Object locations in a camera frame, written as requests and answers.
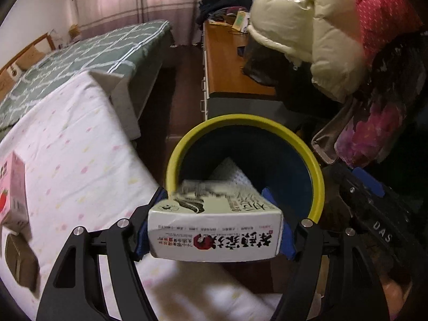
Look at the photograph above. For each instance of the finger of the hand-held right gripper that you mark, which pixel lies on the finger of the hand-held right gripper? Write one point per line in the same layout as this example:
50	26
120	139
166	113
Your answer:
367	182

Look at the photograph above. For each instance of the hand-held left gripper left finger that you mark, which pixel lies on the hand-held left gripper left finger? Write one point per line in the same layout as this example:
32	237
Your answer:
142	240

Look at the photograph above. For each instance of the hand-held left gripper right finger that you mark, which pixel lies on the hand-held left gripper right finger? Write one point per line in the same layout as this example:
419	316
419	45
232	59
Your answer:
288	244

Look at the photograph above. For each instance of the white carton with black calligraphy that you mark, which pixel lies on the white carton with black calligraphy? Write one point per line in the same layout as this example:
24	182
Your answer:
214	227

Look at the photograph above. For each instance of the dark bin with yellow rim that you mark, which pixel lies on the dark bin with yellow rim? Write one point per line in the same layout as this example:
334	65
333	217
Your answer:
287	160

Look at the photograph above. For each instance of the white paper towel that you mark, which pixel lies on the white paper towel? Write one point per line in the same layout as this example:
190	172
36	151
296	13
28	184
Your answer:
230	174

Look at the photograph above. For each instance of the person's right hand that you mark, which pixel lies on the person's right hand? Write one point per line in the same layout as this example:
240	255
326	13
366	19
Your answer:
398	287

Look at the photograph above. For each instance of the purple floral garment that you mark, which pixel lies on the purple floral garment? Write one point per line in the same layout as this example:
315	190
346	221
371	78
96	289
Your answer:
367	130

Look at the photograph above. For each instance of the brown cardboard box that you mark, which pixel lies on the brown cardboard box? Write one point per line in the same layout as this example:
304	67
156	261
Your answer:
21	260

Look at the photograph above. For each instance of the pink carton box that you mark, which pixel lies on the pink carton box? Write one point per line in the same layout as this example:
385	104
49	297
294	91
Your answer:
15	190

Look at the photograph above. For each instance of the dark plastic bag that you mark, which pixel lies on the dark plastic bag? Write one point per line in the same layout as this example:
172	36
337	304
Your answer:
264	63

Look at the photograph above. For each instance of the cream puffer jacket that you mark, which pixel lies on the cream puffer jacket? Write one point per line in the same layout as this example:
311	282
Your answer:
317	23

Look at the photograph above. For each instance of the red quilted jacket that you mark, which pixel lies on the red quilted jacket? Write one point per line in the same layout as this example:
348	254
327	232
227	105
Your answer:
384	6

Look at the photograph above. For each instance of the small black object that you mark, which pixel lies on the small black object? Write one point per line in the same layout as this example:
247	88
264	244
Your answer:
240	50

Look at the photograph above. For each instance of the wooden desk with white drawers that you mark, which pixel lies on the wooden desk with white drawers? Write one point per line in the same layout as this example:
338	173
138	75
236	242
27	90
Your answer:
224	67

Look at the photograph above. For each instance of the bed with green checked cover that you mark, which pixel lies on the bed with green checked cover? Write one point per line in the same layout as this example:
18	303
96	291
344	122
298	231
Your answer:
83	53

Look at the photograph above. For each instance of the brown pillow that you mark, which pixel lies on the brown pillow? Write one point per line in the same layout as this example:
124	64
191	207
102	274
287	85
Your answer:
6	85
31	57

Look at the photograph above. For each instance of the light green booklet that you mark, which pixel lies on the light green booklet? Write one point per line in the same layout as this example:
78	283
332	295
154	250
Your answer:
240	20

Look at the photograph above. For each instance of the desk clutter pile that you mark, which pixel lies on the desk clutter pile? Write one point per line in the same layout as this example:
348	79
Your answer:
225	15

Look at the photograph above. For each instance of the wooden bed headboard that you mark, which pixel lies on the wooden bed headboard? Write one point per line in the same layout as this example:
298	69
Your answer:
40	41

